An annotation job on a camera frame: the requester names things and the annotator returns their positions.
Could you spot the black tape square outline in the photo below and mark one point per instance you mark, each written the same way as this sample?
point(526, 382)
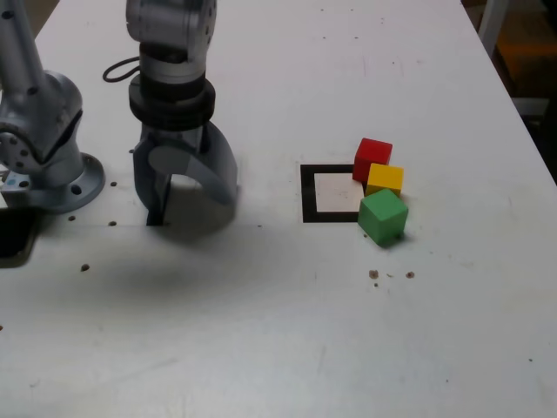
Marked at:
point(307, 196)

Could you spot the white metal crossbar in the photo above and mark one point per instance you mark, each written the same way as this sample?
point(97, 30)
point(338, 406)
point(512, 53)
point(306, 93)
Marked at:
point(531, 106)

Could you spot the small white box blue sticker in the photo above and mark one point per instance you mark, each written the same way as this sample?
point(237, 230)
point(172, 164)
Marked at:
point(15, 182)

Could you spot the yellow cube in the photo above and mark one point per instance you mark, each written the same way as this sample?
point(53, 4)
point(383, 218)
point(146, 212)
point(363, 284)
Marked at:
point(385, 176)

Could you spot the red cube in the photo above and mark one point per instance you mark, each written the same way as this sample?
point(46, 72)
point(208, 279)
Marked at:
point(370, 152)

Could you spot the green cube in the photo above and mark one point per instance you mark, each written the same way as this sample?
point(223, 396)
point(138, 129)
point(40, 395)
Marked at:
point(380, 215)

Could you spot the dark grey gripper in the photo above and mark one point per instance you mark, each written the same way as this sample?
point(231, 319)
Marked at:
point(174, 132)

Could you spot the white metal frame post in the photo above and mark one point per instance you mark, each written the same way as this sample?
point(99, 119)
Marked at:
point(491, 22)

